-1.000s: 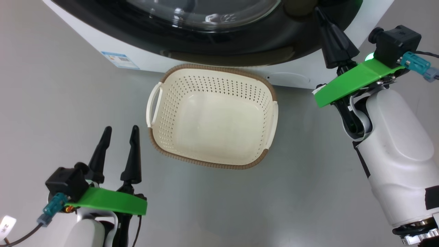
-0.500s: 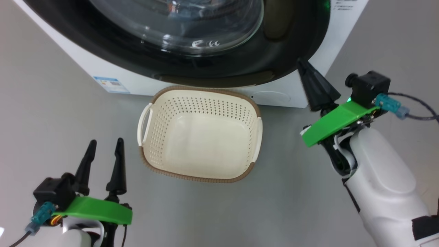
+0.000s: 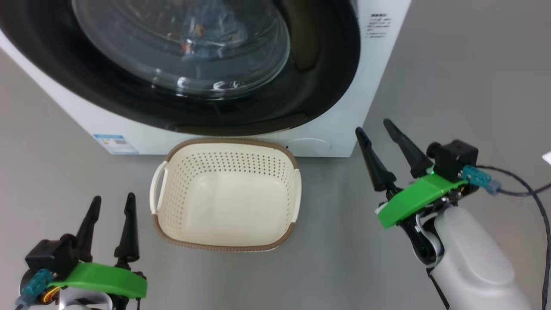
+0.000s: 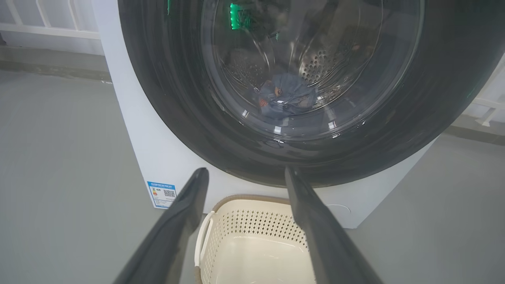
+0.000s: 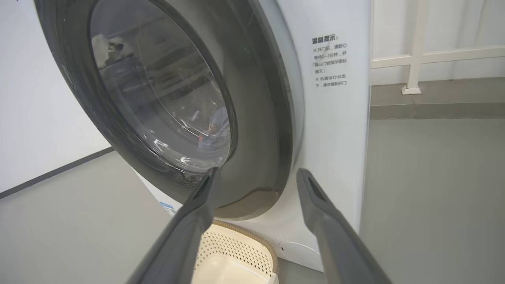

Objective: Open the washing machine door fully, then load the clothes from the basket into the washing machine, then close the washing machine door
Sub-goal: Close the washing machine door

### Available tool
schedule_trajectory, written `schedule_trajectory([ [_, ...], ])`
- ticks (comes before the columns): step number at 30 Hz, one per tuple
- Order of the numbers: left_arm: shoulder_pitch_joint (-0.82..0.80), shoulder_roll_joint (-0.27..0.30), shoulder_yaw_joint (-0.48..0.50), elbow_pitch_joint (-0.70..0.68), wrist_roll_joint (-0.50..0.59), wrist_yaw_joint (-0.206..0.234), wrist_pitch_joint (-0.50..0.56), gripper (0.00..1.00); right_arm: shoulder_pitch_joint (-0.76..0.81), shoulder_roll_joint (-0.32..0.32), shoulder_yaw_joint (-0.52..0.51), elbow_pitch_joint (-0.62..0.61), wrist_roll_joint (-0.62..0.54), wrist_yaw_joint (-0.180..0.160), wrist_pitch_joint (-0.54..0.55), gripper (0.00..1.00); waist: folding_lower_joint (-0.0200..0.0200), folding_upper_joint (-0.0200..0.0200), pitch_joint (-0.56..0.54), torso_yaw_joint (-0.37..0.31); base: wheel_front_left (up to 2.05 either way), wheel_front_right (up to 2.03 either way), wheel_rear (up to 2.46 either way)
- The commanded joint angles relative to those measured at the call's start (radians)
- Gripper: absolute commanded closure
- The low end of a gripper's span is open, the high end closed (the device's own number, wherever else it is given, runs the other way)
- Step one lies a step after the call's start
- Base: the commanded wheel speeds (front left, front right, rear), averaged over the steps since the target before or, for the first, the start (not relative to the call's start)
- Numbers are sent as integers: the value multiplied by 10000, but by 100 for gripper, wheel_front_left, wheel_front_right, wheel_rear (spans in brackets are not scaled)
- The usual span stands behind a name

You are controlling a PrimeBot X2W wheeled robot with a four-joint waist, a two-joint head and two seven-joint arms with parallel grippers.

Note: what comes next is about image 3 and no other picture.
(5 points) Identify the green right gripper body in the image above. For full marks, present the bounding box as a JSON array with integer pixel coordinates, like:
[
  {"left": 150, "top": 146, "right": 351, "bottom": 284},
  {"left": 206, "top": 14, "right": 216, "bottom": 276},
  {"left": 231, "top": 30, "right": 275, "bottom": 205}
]
[{"left": 377, "top": 174, "right": 468, "bottom": 265}]

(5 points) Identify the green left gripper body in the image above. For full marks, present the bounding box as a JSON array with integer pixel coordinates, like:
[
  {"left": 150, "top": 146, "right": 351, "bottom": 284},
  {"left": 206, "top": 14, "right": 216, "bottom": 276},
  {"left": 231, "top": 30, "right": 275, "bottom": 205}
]
[{"left": 47, "top": 262, "right": 148, "bottom": 299}]

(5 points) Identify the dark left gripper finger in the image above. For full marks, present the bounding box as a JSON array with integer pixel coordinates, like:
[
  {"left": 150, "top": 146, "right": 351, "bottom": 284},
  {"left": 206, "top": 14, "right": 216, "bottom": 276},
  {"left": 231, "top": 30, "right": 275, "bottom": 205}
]
[
  {"left": 114, "top": 192, "right": 140, "bottom": 270},
  {"left": 75, "top": 196, "right": 102, "bottom": 262}
]

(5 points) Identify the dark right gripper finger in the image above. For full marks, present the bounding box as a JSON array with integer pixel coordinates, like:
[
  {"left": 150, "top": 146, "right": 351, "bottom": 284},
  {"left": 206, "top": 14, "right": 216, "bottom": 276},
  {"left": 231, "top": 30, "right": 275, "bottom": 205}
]
[
  {"left": 383, "top": 119, "right": 433, "bottom": 178},
  {"left": 355, "top": 127, "right": 397, "bottom": 192}
]

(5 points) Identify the washing machine door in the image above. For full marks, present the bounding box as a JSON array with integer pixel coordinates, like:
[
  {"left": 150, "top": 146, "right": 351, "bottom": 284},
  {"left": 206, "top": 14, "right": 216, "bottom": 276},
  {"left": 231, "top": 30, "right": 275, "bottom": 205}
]
[{"left": 0, "top": 0, "right": 361, "bottom": 136}]

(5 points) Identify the blue cartoon print garment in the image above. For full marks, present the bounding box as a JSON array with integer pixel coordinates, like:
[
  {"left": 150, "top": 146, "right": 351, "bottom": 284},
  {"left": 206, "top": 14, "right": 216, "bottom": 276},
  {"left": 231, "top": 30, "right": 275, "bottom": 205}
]
[{"left": 179, "top": 4, "right": 254, "bottom": 59}]

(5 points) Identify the white front-load washing machine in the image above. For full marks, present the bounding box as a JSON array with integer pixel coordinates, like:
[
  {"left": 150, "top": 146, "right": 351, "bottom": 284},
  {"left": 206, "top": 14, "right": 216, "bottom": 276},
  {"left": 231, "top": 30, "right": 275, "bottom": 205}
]
[{"left": 0, "top": 0, "right": 412, "bottom": 158}]

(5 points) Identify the round white filter cover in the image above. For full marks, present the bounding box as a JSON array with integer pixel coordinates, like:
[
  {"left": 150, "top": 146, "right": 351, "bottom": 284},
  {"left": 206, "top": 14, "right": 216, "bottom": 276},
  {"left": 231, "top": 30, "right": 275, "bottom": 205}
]
[{"left": 286, "top": 138, "right": 332, "bottom": 156}]

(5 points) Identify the blue energy label sticker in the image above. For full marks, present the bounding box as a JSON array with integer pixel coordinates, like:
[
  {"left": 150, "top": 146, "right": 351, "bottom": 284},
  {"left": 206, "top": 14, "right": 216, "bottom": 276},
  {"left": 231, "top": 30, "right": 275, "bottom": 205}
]
[{"left": 93, "top": 133, "right": 139, "bottom": 155}]

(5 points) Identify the cream perforated laundry basket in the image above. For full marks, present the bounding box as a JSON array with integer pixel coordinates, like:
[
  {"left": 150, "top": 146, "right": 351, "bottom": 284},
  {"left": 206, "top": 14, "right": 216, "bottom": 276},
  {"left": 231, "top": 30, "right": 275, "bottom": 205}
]
[{"left": 149, "top": 138, "right": 302, "bottom": 252}]

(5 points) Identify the left cable with teal plug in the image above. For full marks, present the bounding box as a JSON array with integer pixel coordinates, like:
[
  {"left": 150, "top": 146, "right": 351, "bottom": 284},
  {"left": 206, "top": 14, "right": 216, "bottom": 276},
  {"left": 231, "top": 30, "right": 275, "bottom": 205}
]
[{"left": 16, "top": 269, "right": 54, "bottom": 310}]

